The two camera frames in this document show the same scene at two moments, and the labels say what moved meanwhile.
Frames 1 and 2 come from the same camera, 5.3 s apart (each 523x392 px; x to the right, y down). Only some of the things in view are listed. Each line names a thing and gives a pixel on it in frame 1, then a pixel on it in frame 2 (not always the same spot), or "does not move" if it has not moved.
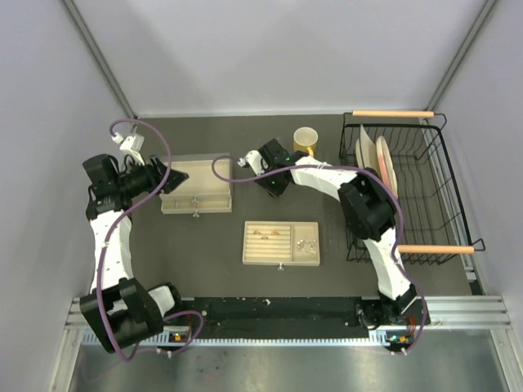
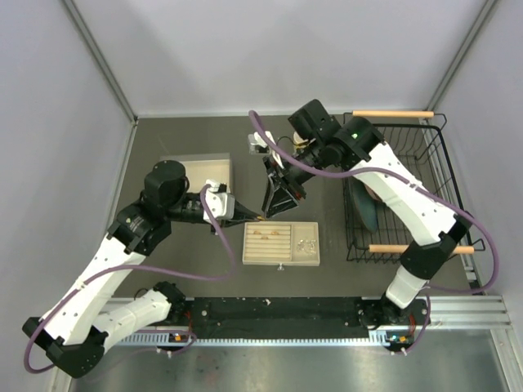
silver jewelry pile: [306, 245] does not move
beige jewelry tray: [282, 243] does not move
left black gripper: [154, 173] → [242, 214]
